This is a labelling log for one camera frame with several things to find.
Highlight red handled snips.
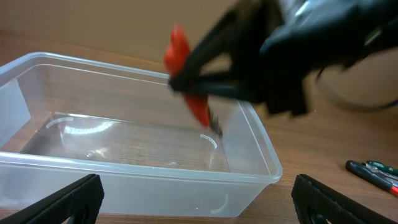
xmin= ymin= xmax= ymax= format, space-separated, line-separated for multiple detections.
xmin=164 ymin=25 xmax=223 ymax=138

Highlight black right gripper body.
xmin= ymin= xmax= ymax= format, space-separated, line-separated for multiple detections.
xmin=236 ymin=0 xmax=397 ymax=116

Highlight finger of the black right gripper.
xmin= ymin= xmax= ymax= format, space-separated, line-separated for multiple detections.
xmin=169 ymin=6 xmax=249 ymax=93
xmin=183 ymin=71 xmax=264 ymax=103

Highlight clear plastic container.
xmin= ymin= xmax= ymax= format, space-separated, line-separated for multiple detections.
xmin=1 ymin=52 xmax=282 ymax=217

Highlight black red handled screwdriver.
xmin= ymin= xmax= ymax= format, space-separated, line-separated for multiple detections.
xmin=345 ymin=161 xmax=397 ymax=197

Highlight green handled screwdriver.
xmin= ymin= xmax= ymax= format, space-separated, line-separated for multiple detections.
xmin=366 ymin=160 xmax=397 ymax=176

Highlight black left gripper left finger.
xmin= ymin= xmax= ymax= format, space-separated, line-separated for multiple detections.
xmin=1 ymin=174 xmax=104 ymax=224

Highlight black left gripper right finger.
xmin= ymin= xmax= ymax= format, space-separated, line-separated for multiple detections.
xmin=291 ymin=174 xmax=395 ymax=224

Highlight silver combination wrench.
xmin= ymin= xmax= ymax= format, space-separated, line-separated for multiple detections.
xmin=364 ymin=163 xmax=398 ymax=186

